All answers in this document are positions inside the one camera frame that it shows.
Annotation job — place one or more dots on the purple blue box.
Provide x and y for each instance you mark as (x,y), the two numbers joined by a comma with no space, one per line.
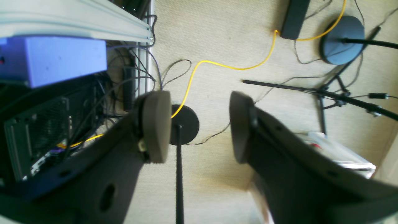
(36,61)

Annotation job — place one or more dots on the black computer case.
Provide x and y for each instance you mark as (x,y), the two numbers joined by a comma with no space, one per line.
(35,121)

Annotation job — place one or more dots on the black tripod stand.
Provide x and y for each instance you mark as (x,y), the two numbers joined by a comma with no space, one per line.
(329,99)

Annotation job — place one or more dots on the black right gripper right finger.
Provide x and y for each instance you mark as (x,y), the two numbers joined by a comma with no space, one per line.
(300,185)

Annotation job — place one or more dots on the round black stand base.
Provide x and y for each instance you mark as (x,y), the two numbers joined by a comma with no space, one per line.
(184,126)

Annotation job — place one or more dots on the clear plastic parts box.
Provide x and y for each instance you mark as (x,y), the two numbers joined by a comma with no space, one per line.
(338,153)

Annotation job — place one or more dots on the black power adapter brick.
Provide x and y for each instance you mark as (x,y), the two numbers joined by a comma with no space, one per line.
(294,19)

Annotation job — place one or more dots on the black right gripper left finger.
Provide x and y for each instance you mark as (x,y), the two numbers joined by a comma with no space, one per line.
(96,185)

